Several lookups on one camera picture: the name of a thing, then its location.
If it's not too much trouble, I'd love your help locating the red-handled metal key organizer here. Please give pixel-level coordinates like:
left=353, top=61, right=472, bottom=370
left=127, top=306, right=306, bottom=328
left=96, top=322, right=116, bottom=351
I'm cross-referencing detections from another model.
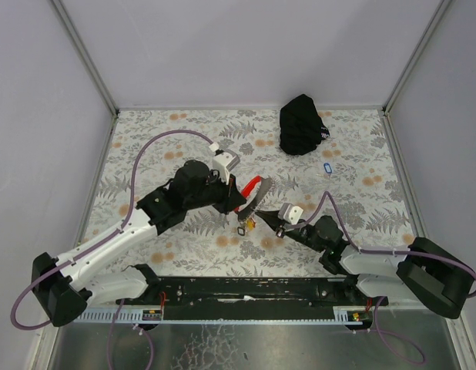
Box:
left=235, top=176, right=273, bottom=223

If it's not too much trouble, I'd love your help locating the blue key tag with key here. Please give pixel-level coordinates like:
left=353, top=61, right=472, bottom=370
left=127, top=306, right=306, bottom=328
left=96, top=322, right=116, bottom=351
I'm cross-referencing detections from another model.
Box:
left=319, top=163, right=334, bottom=178

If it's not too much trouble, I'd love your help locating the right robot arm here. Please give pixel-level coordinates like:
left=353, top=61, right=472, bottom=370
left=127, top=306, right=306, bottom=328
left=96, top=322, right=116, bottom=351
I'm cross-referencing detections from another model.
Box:
left=256, top=210, right=476, bottom=319

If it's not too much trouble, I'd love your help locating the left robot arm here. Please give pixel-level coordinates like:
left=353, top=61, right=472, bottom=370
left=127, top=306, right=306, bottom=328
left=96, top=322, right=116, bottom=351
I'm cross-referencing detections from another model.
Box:
left=32, top=152, right=246, bottom=327

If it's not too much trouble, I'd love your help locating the black folded cloth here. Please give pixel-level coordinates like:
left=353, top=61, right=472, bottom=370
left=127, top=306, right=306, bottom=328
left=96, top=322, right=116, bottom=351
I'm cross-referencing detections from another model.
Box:
left=280, top=94, right=330, bottom=156

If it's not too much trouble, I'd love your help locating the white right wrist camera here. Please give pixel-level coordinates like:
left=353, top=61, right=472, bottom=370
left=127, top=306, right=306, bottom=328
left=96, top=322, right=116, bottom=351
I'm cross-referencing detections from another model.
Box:
left=278, top=203, right=303, bottom=225

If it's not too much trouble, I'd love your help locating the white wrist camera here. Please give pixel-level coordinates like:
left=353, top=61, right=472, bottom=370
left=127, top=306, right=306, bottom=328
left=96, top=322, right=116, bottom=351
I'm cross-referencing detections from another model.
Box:
left=278, top=203, right=303, bottom=225
left=212, top=150, right=240, bottom=185

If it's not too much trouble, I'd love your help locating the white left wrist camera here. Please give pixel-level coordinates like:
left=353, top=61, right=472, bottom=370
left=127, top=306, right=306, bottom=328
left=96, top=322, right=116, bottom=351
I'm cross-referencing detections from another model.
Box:
left=212, top=150, right=240, bottom=185

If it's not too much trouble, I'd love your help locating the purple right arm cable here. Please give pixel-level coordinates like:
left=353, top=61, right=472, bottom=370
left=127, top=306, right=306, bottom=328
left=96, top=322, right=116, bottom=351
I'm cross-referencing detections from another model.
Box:
left=295, top=190, right=476, bottom=298

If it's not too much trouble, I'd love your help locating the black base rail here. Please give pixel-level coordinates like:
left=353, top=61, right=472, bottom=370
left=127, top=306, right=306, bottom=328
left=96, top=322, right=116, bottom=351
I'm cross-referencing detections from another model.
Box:
left=123, top=264, right=379, bottom=312

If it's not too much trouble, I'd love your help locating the white slotted cable duct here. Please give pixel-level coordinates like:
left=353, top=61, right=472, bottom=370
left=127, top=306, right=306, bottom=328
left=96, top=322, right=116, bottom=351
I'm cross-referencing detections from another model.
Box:
left=74, top=305, right=372, bottom=328

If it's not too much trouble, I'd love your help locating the purple right floor cable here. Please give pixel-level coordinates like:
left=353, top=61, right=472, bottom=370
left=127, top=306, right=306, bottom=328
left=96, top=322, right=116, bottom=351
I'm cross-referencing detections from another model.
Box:
left=353, top=294, right=425, bottom=365

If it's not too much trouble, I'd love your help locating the purple floor cable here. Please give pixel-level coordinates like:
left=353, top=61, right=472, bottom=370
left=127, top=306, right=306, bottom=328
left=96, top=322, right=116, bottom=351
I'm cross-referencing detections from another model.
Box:
left=105, top=294, right=154, bottom=370
left=353, top=294, right=425, bottom=365

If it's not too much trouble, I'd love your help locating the purple left floor cable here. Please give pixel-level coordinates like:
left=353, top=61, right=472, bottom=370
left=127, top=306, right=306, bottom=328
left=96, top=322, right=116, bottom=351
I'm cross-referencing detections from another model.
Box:
left=105, top=294, right=154, bottom=370

